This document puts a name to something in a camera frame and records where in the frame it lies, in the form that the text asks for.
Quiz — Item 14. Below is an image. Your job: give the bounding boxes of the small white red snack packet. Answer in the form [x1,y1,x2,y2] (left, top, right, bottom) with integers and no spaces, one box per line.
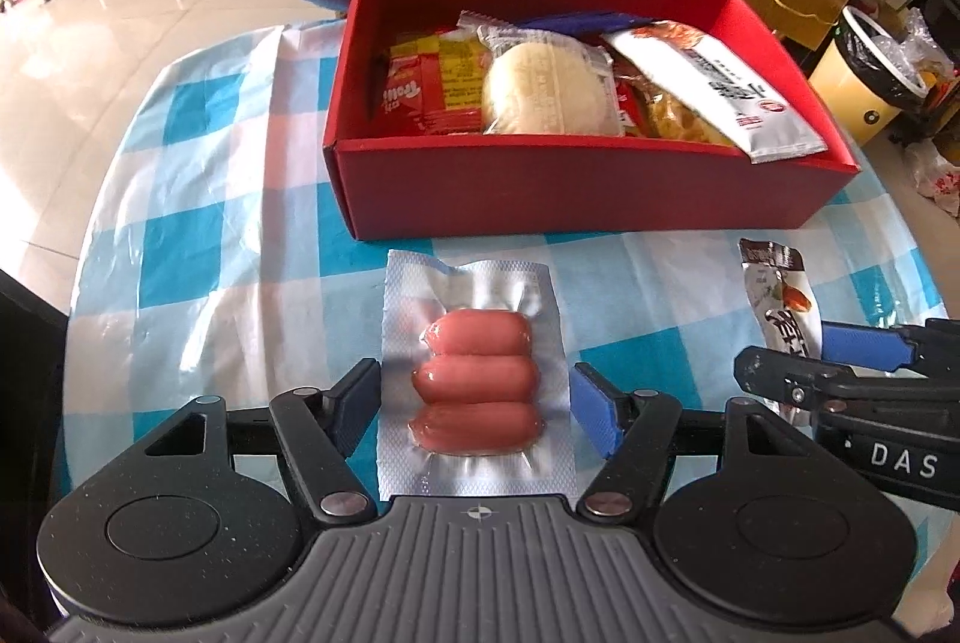
[739,238,822,428]

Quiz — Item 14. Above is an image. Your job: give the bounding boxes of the vacuum packed sausages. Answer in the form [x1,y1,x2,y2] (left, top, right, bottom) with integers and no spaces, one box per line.
[376,250,578,500]

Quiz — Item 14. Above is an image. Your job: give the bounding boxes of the yellow egg crisp packet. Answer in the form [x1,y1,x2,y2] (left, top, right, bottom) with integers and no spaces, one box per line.
[615,74,734,147]

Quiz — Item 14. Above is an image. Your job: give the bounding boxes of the white spicy strips packet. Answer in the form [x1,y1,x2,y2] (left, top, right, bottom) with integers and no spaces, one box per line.
[604,20,827,163]

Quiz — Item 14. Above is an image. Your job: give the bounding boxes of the yellow red Trolli packet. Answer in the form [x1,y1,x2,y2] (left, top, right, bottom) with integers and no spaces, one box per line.
[373,28,491,136]

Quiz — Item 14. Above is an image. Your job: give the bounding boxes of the round white cake packet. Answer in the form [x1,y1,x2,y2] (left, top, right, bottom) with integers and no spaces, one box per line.
[457,10,625,137]

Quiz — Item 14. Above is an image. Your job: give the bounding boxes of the purple foil packet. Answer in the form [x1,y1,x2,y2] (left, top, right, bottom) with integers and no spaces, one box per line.
[519,10,652,38]

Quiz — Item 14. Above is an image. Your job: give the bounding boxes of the blue checkered tablecloth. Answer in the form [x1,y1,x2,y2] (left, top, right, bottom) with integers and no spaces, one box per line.
[56,17,946,585]

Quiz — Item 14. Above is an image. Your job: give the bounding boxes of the red cardboard box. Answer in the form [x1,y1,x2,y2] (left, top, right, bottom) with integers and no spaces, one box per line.
[324,0,857,241]

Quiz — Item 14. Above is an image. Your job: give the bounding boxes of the yellow trash bin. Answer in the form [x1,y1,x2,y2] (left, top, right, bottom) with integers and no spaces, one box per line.
[809,7,928,145]

